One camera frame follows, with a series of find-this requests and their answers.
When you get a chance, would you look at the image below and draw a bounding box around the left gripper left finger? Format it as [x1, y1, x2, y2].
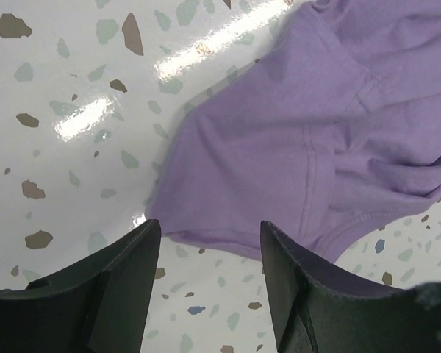
[0, 220, 161, 352]

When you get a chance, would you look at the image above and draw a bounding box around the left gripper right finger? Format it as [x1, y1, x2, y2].
[260, 221, 441, 353]

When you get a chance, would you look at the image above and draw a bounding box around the purple t shirt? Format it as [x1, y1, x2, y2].
[147, 1, 441, 261]

